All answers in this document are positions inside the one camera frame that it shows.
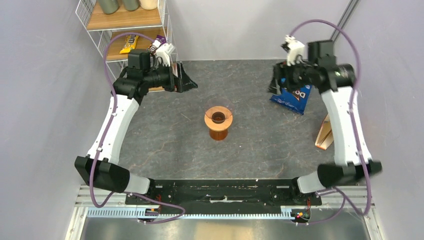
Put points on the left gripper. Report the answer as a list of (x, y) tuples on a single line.
[(180, 84)]

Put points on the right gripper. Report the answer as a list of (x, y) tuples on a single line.
[(281, 70)]

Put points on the amber glass carafe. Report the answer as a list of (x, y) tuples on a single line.
[(218, 135)]

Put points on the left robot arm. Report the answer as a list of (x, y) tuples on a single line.
[(99, 168)]

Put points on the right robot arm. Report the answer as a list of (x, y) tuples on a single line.
[(316, 65)]

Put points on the wooden filter holder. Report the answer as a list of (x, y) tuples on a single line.
[(325, 135)]

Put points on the blue Doritos chip bag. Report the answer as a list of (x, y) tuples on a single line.
[(295, 101)]

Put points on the purple candy bar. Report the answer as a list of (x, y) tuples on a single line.
[(158, 41)]

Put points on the yellow M&M's bag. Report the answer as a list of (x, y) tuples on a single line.
[(130, 43)]

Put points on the cream jar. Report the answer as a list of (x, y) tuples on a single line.
[(148, 4)]

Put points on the green jar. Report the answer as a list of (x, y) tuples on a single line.
[(108, 6), (131, 5)]

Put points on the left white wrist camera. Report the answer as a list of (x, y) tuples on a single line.
[(164, 51)]

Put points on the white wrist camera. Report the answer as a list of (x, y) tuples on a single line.
[(164, 51), (293, 48)]

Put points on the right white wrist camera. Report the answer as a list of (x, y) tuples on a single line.
[(293, 48)]

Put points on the white wire shelf rack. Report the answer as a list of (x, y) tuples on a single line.
[(104, 27)]

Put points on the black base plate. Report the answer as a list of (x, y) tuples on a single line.
[(229, 196)]

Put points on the aluminium rail frame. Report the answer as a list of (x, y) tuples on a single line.
[(127, 217)]

